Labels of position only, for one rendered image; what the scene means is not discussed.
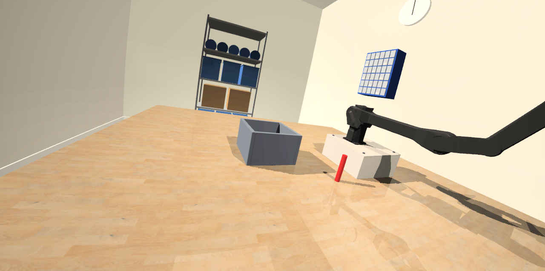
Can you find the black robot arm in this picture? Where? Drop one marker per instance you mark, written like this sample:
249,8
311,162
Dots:
360,117

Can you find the red peg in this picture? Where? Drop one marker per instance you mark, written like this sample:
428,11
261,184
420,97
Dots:
341,167

